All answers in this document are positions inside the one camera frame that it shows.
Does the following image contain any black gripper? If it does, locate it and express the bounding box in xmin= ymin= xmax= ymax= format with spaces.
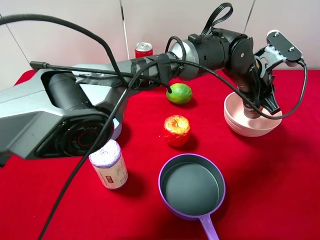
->
xmin=237 ymin=46 xmax=281 ymax=116

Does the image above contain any black L'Oreal tube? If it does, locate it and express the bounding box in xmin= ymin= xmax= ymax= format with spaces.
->
xmin=242 ymin=100 xmax=261 ymax=119

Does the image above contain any pink bowl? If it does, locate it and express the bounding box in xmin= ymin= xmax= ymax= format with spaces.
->
xmin=223 ymin=92 xmax=282 ymax=138

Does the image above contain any green lime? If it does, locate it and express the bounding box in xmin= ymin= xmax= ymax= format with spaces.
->
xmin=166 ymin=83 xmax=193 ymax=105

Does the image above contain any red tablecloth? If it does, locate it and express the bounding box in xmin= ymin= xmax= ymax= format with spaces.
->
xmin=0 ymin=69 xmax=320 ymax=240

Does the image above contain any red yellow apple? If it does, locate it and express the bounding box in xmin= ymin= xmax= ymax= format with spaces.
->
xmin=163 ymin=115 xmax=191 ymax=147

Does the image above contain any purple toy pan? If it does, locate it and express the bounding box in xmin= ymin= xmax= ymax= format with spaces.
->
xmin=158 ymin=153 xmax=226 ymax=240

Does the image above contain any red soda can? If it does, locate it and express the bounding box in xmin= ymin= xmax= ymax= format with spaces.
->
xmin=134 ymin=42 xmax=153 ymax=58

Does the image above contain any blue bowl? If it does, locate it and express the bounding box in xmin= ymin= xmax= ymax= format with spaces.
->
xmin=111 ymin=118 xmax=122 ymax=140

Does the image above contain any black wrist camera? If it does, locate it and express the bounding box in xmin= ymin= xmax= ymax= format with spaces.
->
xmin=264 ymin=29 xmax=303 ymax=67

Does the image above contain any black cable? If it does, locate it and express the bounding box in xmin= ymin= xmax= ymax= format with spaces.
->
xmin=0 ymin=2 xmax=308 ymax=240

